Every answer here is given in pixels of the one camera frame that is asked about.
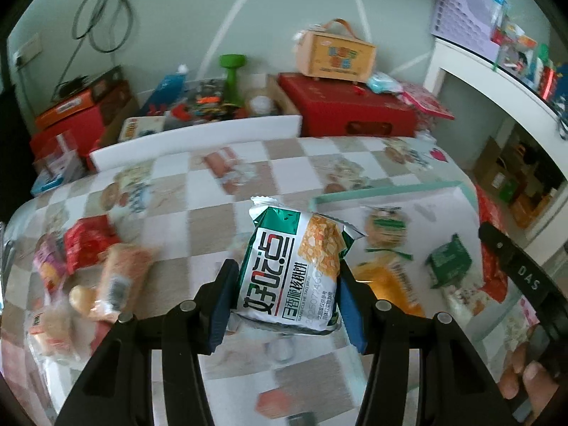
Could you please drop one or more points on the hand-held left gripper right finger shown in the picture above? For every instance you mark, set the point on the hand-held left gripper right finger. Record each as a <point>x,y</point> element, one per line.
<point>355,315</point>

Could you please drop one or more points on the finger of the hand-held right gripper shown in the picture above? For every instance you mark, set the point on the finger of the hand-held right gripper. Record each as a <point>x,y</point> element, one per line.
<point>490,237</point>

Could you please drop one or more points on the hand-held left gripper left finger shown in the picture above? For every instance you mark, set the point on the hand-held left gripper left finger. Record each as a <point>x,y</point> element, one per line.
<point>219,315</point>

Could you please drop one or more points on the yellow snack packet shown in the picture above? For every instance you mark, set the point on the yellow snack packet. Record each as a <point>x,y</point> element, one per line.
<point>390,284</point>

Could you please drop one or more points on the green snack packet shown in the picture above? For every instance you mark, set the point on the green snack packet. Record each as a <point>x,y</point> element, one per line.
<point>448,259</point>

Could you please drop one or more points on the white snack packet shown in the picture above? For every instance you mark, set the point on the white snack packet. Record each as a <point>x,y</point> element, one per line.
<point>463,299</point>

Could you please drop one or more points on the teal-rimmed white box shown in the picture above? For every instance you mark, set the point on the teal-rimmed white box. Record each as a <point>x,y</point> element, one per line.
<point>426,206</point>

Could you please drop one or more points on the green white biscuit packet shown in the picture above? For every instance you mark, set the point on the green white biscuit packet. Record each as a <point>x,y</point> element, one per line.
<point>288,270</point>

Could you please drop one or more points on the clear packet with green label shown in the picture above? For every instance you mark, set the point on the clear packet with green label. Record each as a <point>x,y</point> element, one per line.
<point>386,228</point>

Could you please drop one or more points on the beige cracker packet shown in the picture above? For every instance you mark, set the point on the beige cracker packet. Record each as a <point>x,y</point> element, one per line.
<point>120,275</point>

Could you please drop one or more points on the pink snack packet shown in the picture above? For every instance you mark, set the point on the pink snack packet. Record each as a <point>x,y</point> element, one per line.
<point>49,262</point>

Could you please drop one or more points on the person's right hand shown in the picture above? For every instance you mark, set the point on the person's right hand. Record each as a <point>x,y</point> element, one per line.
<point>530,388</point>

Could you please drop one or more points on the orange carton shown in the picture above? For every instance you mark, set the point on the orange carton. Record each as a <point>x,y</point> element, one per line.
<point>528,206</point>

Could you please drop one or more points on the green bag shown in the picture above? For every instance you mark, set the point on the green bag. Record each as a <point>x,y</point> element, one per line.
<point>509,191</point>

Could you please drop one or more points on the brown cardboard box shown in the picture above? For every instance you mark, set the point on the brown cardboard box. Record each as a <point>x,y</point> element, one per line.
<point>490,164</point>

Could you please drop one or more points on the white jelly cup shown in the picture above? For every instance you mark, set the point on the white jelly cup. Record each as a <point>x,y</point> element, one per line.
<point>82,298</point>

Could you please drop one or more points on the pink patterned box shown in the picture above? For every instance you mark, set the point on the pink patterned box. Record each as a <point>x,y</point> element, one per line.
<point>426,102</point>

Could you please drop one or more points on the bright red snack packet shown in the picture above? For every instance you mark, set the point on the bright red snack packet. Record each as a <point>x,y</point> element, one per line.
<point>86,235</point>

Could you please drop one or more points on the checked printed tablecloth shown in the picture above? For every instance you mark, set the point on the checked printed tablecloth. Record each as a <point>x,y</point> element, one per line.
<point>288,168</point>

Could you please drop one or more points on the white desk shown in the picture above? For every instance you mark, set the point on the white desk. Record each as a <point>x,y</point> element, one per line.
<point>479,75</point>

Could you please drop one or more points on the steamed cake in clear packet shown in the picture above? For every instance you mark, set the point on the steamed cake in clear packet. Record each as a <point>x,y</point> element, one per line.
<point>51,328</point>

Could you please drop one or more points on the wet wipes pack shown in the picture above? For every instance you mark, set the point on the wet wipes pack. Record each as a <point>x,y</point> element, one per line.
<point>384,82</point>

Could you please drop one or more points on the pile of colourful stationery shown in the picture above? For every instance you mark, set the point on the pile of colourful stationery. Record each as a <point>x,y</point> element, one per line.
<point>523,49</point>

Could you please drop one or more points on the large red gift box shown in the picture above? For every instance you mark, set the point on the large red gift box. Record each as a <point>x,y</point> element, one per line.
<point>346,106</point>

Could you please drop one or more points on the printed white box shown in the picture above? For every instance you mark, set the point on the printed white box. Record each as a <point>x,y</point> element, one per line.
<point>140,128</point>

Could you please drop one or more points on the pile of small toys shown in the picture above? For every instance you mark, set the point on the pile of small toys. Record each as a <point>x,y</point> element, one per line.
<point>199,102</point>

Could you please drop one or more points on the white round jar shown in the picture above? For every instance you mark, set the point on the white round jar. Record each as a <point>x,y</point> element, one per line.
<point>262,104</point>

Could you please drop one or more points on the clear plastic box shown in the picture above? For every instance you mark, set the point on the clear plastic box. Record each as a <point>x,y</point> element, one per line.
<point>60,159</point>

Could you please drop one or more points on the purple calendar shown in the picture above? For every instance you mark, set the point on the purple calendar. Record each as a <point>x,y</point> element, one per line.
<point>466,13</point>

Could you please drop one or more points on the blue bottle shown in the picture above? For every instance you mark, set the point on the blue bottle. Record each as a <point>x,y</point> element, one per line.
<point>171,88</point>

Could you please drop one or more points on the green dumbbell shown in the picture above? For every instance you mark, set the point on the green dumbbell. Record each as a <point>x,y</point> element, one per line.
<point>231,80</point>

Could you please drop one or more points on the orange cardboard box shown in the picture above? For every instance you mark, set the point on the orange cardboard box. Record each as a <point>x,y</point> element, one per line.
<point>66,106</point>

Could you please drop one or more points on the wall socket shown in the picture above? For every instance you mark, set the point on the wall socket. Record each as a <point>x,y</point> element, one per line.
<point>27,51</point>

